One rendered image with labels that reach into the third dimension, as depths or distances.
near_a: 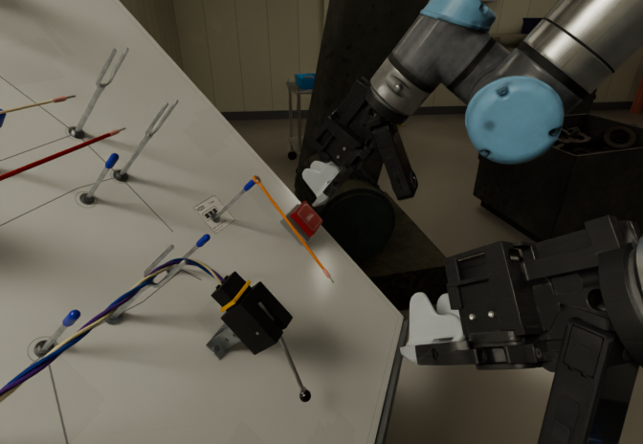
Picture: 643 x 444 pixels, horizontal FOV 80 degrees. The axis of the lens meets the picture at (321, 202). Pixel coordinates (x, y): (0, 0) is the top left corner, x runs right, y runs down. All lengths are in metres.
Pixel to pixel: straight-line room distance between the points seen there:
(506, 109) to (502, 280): 0.15
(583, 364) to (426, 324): 0.12
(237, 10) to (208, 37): 0.53
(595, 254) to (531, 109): 0.14
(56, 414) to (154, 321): 0.11
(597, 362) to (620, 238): 0.07
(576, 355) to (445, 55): 0.34
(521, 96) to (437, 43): 0.17
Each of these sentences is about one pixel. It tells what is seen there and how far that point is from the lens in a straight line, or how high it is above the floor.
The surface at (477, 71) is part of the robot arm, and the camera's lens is 0.50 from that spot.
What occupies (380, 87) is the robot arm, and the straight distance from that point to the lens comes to 0.52.
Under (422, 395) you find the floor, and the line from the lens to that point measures 1.80.
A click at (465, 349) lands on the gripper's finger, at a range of 0.30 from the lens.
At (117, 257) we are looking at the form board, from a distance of 0.48.
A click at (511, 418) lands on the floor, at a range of 1.85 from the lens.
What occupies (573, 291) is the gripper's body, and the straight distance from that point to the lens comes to 0.29.
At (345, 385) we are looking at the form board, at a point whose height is 0.92.
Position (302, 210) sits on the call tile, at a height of 1.10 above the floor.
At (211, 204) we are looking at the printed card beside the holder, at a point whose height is 1.15.
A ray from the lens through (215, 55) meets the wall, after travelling 5.66.
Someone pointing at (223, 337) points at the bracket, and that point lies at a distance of 0.48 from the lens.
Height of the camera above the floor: 1.41
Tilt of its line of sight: 27 degrees down
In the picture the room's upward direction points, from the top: straight up
